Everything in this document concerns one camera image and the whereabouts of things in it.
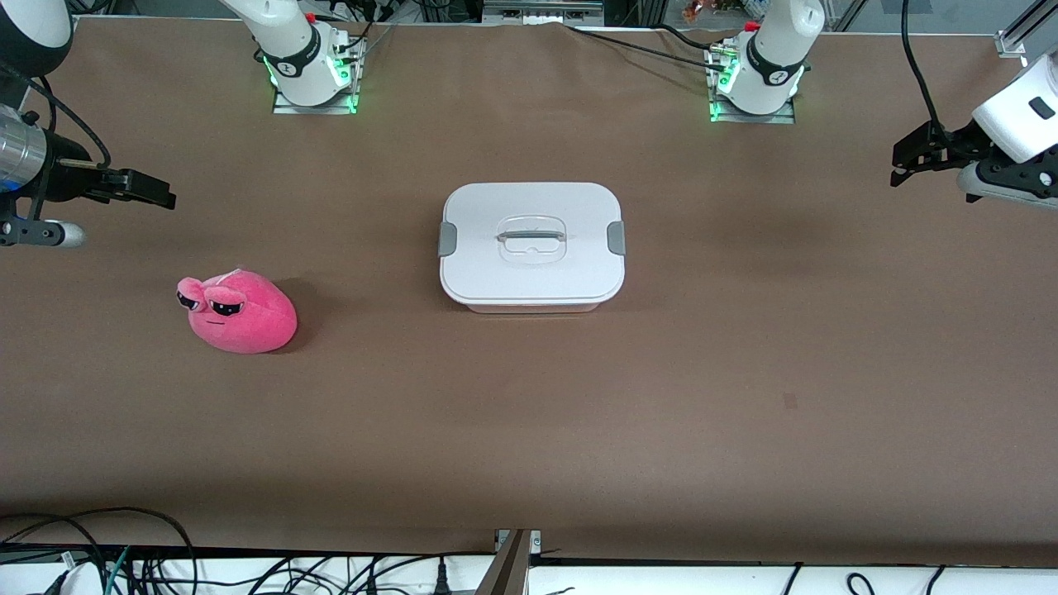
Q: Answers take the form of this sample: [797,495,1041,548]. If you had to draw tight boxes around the white box lid grey latches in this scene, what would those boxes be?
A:
[438,183,627,305]

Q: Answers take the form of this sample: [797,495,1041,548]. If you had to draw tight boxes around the short black table cable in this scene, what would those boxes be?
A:
[653,23,720,52]

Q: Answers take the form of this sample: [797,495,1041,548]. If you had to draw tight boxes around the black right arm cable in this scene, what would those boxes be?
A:
[0,62,113,224]

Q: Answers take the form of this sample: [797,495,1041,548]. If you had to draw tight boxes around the orange figurine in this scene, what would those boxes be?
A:
[682,0,745,21]

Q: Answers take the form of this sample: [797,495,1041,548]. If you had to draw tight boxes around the green cable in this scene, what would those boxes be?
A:
[106,545,133,595]

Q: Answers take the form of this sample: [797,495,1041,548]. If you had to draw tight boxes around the grey metal fixture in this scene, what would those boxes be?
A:
[482,0,604,26]

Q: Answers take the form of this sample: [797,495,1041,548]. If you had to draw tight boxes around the pink plastic box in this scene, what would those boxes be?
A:
[450,293,617,315]

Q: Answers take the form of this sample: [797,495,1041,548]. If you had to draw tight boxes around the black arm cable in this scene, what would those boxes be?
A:
[0,62,113,224]
[899,0,951,143]

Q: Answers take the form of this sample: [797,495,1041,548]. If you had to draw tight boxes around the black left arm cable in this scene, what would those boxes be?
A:
[899,0,951,143]

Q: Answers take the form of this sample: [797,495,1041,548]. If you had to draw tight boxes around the aluminium frame profile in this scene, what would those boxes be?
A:
[994,0,1058,59]

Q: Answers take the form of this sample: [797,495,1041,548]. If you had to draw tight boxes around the long black table cable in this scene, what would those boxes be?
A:
[565,23,728,75]

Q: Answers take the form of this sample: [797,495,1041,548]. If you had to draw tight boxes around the pink plush toy with sunglasses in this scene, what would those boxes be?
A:
[176,269,298,355]

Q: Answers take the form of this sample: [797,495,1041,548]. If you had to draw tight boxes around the black looped floor cable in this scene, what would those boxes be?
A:
[0,507,197,595]

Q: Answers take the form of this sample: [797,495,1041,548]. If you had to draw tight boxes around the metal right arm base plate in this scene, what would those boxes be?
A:
[271,37,365,115]

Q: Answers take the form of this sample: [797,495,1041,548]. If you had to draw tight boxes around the aluminium post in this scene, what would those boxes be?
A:
[473,529,542,595]

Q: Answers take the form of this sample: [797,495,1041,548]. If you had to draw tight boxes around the black cable bundle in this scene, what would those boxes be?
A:
[326,0,398,63]

